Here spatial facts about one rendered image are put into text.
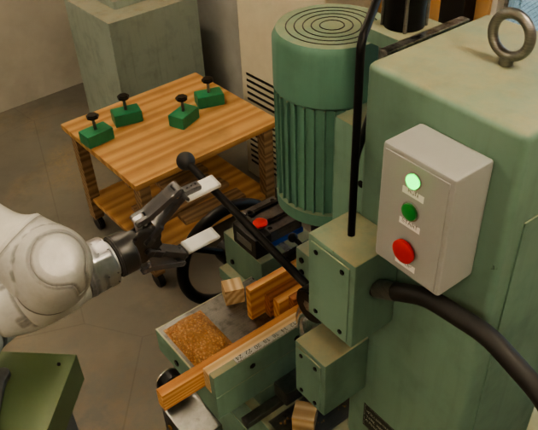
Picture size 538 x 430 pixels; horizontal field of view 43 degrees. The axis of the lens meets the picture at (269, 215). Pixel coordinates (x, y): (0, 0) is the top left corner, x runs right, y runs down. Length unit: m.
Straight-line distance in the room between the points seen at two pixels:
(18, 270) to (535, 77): 0.67
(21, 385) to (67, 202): 1.78
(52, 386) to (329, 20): 0.98
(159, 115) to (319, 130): 1.80
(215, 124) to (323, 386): 1.74
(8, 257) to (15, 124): 3.08
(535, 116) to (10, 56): 3.59
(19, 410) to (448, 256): 1.06
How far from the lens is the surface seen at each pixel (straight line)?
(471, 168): 0.70
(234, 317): 1.33
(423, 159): 0.71
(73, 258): 0.92
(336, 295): 0.90
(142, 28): 3.29
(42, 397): 1.57
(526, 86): 0.78
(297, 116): 1.00
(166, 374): 1.53
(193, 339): 1.27
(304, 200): 1.08
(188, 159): 1.23
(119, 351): 2.53
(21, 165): 3.63
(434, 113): 0.76
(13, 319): 1.10
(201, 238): 1.28
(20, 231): 0.97
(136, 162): 2.49
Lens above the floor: 1.87
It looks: 38 degrees down
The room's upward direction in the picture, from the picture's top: 3 degrees counter-clockwise
